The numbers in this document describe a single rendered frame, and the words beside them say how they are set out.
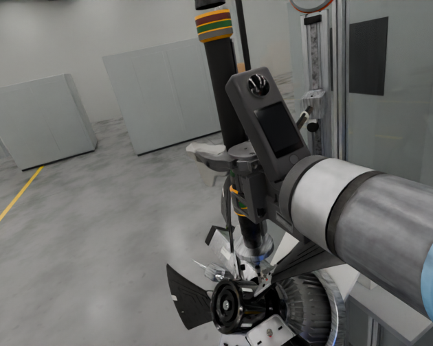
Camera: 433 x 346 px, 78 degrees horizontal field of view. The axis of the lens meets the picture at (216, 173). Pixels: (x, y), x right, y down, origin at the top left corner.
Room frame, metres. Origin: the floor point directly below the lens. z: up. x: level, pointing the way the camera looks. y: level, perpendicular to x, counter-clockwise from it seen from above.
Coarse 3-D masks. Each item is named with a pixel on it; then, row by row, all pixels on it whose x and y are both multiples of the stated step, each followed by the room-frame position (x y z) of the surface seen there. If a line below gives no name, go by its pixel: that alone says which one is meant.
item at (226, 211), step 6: (228, 180) 0.70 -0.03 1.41; (228, 186) 0.69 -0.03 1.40; (222, 192) 0.77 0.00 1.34; (228, 192) 0.67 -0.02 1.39; (222, 198) 0.77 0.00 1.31; (228, 198) 0.66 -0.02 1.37; (228, 204) 0.65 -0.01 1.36; (222, 210) 0.78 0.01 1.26; (228, 210) 0.64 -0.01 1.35; (228, 216) 0.63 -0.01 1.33; (228, 222) 0.62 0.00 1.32; (228, 228) 0.62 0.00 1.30
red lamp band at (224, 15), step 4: (224, 12) 0.36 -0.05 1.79; (228, 12) 0.36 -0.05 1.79; (204, 16) 0.35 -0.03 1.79; (208, 16) 0.35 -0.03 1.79; (212, 16) 0.35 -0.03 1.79; (216, 16) 0.35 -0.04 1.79; (220, 16) 0.35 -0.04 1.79; (224, 16) 0.35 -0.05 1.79; (228, 16) 0.36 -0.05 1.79; (196, 20) 0.37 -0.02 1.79; (200, 20) 0.36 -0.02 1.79; (204, 20) 0.35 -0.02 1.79; (208, 20) 0.35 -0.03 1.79; (212, 20) 0.35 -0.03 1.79; (216, 20) 0.35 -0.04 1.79; (196, 24) 0.37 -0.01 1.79; (200, 24) 0.36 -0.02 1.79
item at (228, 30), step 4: (224, 28) 0.35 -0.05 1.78; (228, 28) 0.36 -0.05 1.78; (232, 28) 0.37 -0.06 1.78; (208, 32) 0.35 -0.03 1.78; (212, 32) 0.35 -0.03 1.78; (216, 32) 0.35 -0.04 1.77; (220, 32) 0.35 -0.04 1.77; (224, 32) 0.35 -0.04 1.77; (228, 32) 0.36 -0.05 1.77; (232, 32) 0.36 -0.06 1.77; (200, 36) 0.36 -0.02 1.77; (204, 36) 0.36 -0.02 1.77; (208, 36) 0.35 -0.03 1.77; (212, 36) 0.35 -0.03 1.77; (200, 40) 0.37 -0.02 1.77
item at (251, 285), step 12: (216, 288) 0.49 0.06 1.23; (228, 288) 0.47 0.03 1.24; (240, 288) 0.44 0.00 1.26; (252, 288) 0.45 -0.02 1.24; (276, 288) 0.47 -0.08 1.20; (216, 300) 0.47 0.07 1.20; (228, 300) 0.45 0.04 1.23; (240, 300) 0.42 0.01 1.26; (252, 300) 0.43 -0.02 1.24; (264, 300) 0.44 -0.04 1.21; (276, 300) 0.45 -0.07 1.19; (216, 312) 0.45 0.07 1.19; (228, 312) 0.43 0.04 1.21; (240, 312) 0.40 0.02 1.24; (252, 312) 0.41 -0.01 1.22; (264, 312) 0.42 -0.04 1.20; (276, 312) 0.43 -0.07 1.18; (216, 324) 0.43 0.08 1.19; (228, 324) 0.41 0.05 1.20; (240, 324) 0.39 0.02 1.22; (252, 324) 0.40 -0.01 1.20
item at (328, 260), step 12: (300, 252) 0.43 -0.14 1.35; (312, 252) 0.40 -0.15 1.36; (324, 252) 0.38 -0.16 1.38; (288, 264) 0.42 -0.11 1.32; (300, 264) 0.39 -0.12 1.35; (312, 264) 0.37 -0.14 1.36; (324, 264) 0.35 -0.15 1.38; (336, 264) 0.34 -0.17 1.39; (276, 276) 0.42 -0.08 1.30; (288, 276) 0.39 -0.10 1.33
